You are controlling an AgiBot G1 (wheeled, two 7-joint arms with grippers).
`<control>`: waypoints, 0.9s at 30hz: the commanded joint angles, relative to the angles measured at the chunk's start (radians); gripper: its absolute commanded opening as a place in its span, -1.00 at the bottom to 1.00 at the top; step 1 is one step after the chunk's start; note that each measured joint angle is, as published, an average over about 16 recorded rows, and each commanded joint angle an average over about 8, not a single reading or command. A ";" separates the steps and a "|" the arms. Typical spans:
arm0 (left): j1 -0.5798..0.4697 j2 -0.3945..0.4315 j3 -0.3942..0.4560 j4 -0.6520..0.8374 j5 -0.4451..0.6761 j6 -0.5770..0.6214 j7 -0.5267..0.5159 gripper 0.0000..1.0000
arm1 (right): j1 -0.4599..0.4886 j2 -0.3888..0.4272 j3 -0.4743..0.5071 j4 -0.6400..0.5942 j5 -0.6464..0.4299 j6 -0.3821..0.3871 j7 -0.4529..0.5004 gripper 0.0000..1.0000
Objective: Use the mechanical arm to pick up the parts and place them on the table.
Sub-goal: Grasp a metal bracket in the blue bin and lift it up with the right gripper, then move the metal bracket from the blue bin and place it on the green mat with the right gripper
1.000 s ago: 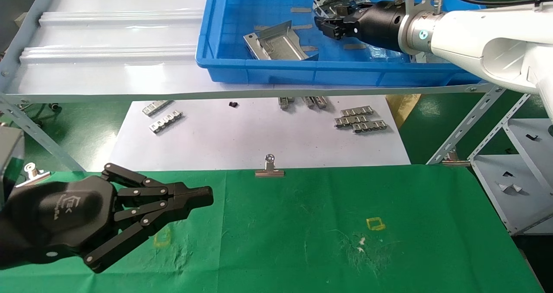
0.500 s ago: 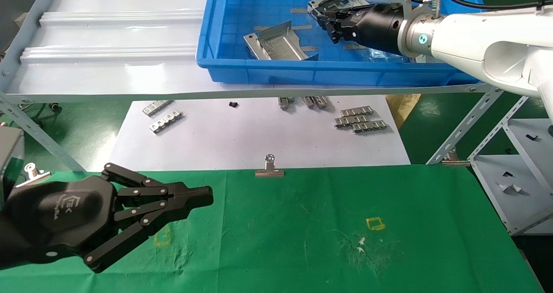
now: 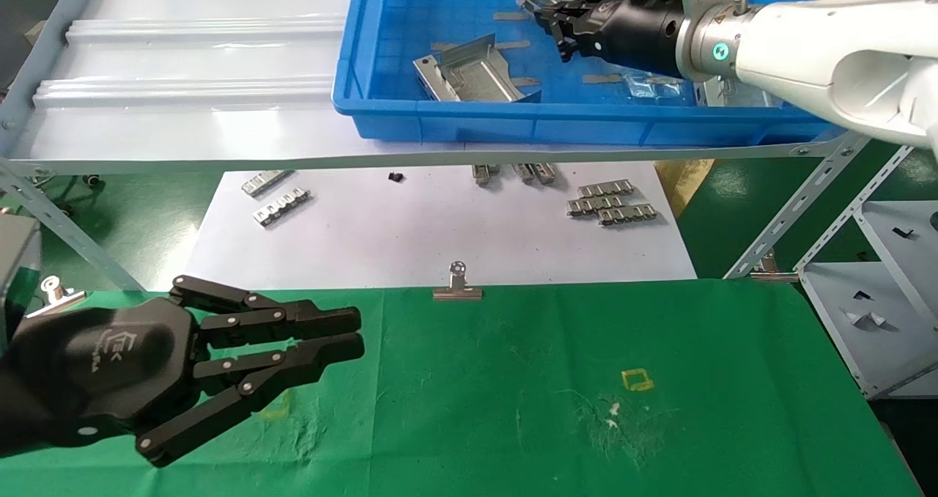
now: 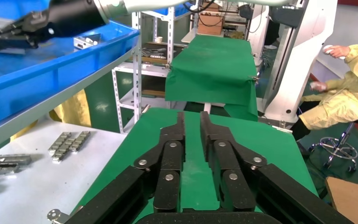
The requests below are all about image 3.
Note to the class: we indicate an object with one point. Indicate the grey metal shelf unit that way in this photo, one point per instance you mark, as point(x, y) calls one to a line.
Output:
point(879, 292)

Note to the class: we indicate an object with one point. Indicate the green table cloth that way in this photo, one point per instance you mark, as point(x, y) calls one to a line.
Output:
point(476, 394)

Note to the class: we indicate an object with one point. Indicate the sheet metal part boxed walls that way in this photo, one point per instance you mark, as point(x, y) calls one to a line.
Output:
point(733, 97)

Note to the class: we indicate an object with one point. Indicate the sheet metal part raised flap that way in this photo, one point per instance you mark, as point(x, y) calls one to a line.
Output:
point(476, 75)

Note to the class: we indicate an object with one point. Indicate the black caster wheel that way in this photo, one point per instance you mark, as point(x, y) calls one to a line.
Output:
point(93, 182)

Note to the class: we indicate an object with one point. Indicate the clear plastic bag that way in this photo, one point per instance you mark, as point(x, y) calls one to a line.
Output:
point(648, 90)

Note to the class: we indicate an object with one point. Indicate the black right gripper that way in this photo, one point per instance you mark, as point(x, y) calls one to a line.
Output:
point(630, 31)

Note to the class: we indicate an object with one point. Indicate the notched metal rail piece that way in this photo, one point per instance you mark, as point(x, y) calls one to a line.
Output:
point(605, 188)
point(626, 214)
point(281, 207)
point(267, 182)
point(544, 173)
point(522, 172)
point(484, 174)
point(595, 204)

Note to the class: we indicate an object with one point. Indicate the white ribbed shelf panel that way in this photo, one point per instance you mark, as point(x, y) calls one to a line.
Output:
point(183, 64)

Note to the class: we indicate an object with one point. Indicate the blue plastic bin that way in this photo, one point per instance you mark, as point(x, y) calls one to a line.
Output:
point(410, 13)

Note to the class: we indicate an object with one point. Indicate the brown tape strip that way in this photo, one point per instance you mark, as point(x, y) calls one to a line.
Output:
point(513, 45)
point(443, 46)
point(525, 82)
point(662, 81)
point(509, 16)
point(602, 78)

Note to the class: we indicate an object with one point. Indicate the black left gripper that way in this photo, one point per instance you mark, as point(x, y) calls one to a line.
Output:
point(110, 365)

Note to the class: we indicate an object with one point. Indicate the grey slotted metal frame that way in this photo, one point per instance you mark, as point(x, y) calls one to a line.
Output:
point(806, 189)

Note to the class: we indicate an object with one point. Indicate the white paper sheet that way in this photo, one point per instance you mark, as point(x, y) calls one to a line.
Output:
point(403, 226)

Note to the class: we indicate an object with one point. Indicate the silver binder clip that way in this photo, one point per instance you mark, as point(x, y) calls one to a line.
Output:
point(53, 288)
point(458, 292)
point(769, 273)

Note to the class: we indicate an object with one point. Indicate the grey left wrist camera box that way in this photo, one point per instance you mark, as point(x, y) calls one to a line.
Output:
point(15, 251)

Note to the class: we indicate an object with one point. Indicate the small grey folded piece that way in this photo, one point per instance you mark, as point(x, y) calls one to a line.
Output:
point(868, 319)

